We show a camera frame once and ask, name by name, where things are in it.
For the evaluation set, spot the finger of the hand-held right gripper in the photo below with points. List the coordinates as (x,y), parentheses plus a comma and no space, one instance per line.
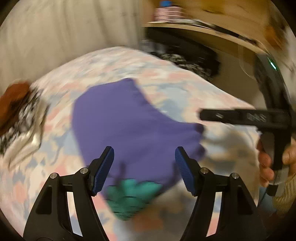
(219,115)

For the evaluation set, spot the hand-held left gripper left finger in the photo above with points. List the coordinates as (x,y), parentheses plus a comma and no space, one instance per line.
(104,169)

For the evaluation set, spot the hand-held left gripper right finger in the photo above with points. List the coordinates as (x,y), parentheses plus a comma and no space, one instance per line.
(185,171)

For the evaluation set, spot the purple printed hoodie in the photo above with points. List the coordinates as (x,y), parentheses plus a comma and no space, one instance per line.
(129,129)

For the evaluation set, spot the person's right forearm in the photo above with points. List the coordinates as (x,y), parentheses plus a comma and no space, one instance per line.
(286,197)

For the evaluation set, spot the person's right hand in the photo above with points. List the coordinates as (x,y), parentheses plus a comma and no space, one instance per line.
(266,164)

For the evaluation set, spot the bed with pastel floral sheet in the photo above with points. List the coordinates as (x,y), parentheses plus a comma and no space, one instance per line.
(46,185)

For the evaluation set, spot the dark patterned cloth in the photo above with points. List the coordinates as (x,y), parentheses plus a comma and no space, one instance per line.
(189,60)

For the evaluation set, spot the white shiny folded garment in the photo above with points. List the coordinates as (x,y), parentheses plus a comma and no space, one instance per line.
(23,148)

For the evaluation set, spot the wooden desk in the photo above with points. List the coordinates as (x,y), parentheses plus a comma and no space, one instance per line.
(196,31)

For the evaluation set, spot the black and white patterned garment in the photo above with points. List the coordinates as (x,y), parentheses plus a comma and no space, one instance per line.
(25,120)

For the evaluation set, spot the brown folded garment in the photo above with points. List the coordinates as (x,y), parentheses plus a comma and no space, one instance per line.
(11,104)

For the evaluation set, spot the pink round container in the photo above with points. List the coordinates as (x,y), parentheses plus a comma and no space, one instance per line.
(168,13)

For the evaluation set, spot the cream leaf-print curtain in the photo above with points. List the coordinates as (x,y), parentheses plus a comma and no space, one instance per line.
(57,34)

